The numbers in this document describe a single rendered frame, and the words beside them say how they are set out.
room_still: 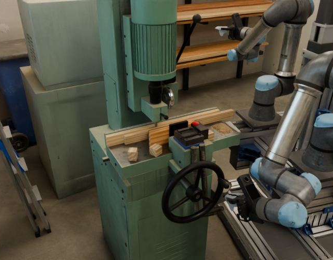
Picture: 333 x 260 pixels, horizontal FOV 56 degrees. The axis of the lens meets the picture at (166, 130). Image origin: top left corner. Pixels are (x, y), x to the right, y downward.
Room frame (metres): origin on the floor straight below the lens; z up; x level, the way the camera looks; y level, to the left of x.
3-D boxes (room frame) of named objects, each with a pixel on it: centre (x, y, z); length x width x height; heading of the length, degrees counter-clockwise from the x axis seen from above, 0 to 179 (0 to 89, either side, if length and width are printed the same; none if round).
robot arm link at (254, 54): (1.94, -0.53, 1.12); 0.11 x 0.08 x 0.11; 120
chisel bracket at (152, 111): (1.29, 0.05, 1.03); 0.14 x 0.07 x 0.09; 28
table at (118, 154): (1.21, -0.06, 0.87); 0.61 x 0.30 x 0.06; 118
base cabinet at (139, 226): (1.38, 0.10, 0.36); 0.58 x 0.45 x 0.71; 28
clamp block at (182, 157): (1.13, -0.10, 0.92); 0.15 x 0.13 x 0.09; 118
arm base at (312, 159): (1.17, -0.69, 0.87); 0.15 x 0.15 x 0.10
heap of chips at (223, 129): (1.34, -0.27, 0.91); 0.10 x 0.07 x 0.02; 28
